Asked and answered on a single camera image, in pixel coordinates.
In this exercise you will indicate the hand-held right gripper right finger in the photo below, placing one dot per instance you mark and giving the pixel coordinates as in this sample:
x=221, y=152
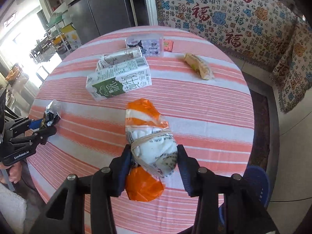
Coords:
x=185, y=173

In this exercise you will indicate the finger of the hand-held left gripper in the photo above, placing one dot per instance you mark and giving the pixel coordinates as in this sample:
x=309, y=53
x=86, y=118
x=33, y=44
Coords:
x=45, y=133
x=35, y=123

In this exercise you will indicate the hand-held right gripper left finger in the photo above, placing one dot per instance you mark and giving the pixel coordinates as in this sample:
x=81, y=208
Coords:
x=126, y=168

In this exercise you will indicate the foil wrapper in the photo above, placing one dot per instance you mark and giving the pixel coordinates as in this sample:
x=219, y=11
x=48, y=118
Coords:
x=52, y=109

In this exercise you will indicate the orange and white bag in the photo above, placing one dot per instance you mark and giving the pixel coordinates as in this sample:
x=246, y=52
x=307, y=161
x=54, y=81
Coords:
x=151, y=126

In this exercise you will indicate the blue plastic basket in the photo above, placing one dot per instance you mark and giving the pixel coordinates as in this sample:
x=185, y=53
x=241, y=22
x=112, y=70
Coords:
x=258, y=182

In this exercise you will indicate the clear plastic box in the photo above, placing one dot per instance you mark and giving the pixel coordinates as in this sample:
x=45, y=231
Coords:
x=146, y=44

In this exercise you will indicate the red snack packet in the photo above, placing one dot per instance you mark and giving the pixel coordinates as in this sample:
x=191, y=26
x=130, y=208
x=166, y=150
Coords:
x=168, y=45

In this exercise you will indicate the person's left hand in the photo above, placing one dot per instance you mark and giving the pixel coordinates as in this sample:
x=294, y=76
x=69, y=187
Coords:
x=13, y=171

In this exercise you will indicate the round striped table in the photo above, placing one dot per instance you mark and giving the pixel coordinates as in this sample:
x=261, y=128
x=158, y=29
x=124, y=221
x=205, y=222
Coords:
x=207, y=117

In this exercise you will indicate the white fuzzy cloth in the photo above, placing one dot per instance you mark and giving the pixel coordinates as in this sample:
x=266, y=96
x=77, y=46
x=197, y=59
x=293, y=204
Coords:
x=12, y=209

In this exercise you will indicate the dark dining table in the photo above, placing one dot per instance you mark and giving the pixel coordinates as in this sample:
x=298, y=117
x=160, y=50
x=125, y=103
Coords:
x=39, y=51

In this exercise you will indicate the white and green milk carton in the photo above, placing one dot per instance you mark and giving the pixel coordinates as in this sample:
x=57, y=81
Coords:
x=117, y=82

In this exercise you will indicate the yellow cardboard box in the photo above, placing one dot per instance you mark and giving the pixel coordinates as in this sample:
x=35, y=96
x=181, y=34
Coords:
x=72, y=36

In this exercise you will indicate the green storage rack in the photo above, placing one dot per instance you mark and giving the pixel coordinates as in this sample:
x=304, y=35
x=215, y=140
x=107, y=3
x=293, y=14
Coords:
x=57, y=29

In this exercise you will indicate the pale yellow wrapped snack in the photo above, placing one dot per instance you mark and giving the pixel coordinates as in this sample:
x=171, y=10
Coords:
x=198, y=65

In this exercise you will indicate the white base cabinet black countertop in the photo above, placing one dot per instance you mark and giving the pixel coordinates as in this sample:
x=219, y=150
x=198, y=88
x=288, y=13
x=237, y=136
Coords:
x=295, y=175

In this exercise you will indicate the grey refrigerator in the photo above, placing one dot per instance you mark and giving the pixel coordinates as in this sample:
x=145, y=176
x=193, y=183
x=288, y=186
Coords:
x=102, y=7

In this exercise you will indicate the small printed blanket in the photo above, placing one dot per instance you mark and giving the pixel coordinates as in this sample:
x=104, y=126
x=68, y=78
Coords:
x=295, y=68

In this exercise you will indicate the large printed blanket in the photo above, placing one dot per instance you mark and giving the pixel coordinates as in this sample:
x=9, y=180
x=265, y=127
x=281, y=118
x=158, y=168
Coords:
x=219, y=12

